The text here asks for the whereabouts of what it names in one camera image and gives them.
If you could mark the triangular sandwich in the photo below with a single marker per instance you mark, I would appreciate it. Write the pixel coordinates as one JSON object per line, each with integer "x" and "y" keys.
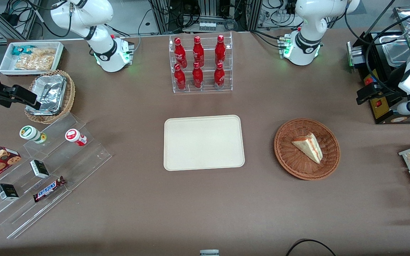
{"x": 310, "y": 145}

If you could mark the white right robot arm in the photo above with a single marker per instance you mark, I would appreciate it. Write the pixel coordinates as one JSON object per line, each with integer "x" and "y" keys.
{"x": 101, "y": 53}

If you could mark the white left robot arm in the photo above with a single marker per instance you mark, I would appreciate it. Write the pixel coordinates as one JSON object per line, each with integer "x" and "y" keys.
{"x": 308, "y": 39}

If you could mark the light tan wicker basket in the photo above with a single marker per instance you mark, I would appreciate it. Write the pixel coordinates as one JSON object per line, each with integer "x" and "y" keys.
{"x": 70, "y": 96}

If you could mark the brown round wicker basket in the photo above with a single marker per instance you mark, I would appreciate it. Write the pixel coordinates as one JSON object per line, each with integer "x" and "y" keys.
{"x": 290, "y": 160}

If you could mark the beige plastic tray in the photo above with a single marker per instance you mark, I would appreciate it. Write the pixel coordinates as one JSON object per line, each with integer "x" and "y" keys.
{"x": 203, "y": 142}

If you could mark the silver foil container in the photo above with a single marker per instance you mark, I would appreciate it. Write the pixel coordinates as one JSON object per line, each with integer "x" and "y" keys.
{"x": 50, "y": 92}

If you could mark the black hot food warmer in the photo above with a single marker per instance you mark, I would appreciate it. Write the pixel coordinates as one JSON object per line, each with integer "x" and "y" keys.
{"x": 381, "y": 110}

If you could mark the green lidded snack cup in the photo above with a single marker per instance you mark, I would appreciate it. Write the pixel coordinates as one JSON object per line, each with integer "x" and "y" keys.
{"x": 30, "y": 133}

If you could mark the white rectangular snack bin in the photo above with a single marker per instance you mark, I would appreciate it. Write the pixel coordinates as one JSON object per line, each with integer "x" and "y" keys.
{"x": 7, "y": 65}

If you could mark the clear bag of chips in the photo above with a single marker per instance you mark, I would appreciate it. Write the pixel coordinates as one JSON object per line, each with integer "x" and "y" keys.
{"x": 36, "y": 59}

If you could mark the teal snack packet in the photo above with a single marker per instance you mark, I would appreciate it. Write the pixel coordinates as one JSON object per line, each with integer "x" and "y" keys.
{"x": 20, "y": 49}

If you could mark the red lidded snack cup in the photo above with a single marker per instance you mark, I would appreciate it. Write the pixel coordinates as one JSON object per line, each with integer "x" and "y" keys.
{"x": 74, "y": 136}

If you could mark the steel warmer pan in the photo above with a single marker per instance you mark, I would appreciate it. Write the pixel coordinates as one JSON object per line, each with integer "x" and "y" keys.
{"x": 395, "y": 49}

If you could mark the small black carton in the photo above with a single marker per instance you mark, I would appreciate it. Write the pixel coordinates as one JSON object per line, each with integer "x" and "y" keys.
{"x": 40, "y": 169}
{"x": 7, "y": 192}

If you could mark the clear acrylic stepped display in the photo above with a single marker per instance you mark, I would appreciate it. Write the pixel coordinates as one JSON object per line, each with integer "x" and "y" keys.
{"x": 80, "y": 160}

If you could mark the Snickers chocolate bar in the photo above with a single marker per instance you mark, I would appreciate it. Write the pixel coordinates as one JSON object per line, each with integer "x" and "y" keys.
{"x": 48, "y": 189}

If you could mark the red cola bottle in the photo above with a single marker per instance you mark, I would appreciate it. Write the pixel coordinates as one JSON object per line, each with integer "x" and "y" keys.
{"x": 179, "y": 79}
{"x": 197, "y": 77}
{"x": 219, "y": 76}
{"x": 198, "y": 52}
{"x": 180, "y": 53}
{"x": 220, "y": 50}

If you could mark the clear acrylic bottle rack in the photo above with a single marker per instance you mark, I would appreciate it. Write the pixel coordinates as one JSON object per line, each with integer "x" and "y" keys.
{"x": 206, "y": 87}

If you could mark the white power strip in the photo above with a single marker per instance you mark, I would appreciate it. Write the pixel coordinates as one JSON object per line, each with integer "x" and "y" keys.
{"x": 208, "y": 25}

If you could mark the small grey device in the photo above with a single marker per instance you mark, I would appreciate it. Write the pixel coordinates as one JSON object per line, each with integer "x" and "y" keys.
{"x": 209, "y": 252}

